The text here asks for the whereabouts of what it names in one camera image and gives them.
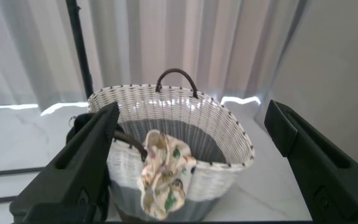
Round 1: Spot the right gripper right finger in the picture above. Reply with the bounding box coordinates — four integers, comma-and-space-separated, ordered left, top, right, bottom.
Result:
264, 99, 358, 224

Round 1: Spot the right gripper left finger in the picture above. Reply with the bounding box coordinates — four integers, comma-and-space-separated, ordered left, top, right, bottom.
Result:
9, 101, 121, 224

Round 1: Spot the cream printed garment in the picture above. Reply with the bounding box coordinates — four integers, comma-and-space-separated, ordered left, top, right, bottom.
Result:
137, 129, 198, 220

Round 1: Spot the white laundry basket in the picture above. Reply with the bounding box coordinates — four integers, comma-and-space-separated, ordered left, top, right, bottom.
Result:
87, 68, 256, 222

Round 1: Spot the black clothes rack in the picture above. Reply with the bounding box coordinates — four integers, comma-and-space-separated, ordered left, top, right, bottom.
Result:
0, 0, 94, 207

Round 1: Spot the black garment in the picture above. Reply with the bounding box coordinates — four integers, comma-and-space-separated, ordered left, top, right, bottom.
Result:
66, 112, 124, 222

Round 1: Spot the white curtain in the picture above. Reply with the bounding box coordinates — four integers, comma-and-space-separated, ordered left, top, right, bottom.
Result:
0, 0, 307, 112

